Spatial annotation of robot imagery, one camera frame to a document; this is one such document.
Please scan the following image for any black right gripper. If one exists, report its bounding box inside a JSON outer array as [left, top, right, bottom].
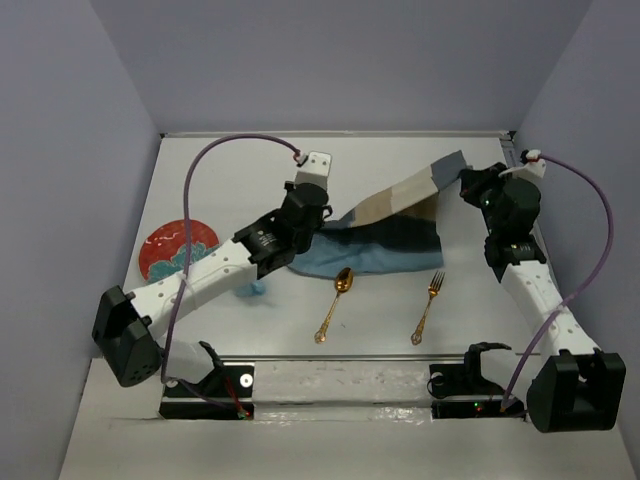
[[460, 163, 517, 236]]

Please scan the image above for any striped blue beige cloth placemat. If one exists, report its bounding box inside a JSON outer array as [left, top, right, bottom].
[[288, 150, 467, 279]]

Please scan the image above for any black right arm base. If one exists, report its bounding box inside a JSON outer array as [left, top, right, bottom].
[[426, 342, 527, 420]]

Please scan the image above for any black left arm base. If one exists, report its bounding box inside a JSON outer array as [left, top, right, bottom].
[[158, 361, 255, 421]]

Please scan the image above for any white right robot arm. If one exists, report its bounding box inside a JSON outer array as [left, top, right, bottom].
[[459, 160, 626, 433]]

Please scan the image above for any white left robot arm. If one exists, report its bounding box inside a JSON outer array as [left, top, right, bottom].
[[92, 183, 331, 395]]

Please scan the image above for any blue white mug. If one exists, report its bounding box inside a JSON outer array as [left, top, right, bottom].
[[234, 280, 266, 298]]

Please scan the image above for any gold spoon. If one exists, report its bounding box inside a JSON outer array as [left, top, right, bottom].
[[314, 267, 354, 344]]

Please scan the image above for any gold fork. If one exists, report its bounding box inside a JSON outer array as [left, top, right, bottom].
[[410, 271, 445, 346]]

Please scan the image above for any red floral plate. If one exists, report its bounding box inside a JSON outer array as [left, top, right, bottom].
[[138, 219, 220, 284]]

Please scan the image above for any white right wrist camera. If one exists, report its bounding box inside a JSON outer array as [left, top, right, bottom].
[[498, 149, 546, 180]]

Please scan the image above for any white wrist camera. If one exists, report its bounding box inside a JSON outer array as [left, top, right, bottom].
[[498, 149, 546, 180], [294, 151, 332, 190]]

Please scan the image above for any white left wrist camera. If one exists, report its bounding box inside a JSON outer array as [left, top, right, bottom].
[[294, 151, 332, 190]]

